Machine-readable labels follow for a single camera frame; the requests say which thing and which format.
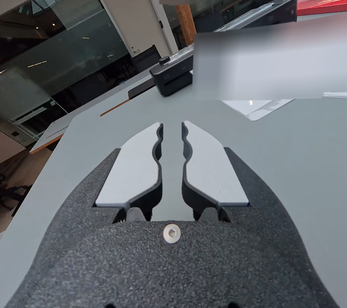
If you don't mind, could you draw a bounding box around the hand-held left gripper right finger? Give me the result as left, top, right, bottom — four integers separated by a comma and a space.
181, 120, 249, 218

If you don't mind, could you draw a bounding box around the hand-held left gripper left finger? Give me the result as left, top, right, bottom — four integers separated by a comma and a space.
95, 122, 164, 219

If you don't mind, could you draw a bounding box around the white printed laminated sheet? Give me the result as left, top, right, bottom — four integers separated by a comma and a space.
220, 98, 295, 122

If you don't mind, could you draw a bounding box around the black paper trimmer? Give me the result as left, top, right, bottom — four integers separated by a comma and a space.
149, 0, 299, 97

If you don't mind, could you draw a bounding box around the white desk with wooden edge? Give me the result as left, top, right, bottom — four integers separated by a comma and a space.
29, 69, 155, 155

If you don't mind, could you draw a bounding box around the black office chair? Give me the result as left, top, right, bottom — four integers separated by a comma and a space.
130, 44, 161, 73

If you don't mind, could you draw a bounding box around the wooden pillar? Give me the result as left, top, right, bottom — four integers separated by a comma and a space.
174, 4, 197, 46

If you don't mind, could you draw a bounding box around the white door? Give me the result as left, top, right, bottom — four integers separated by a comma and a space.
89, 0, 173, 58

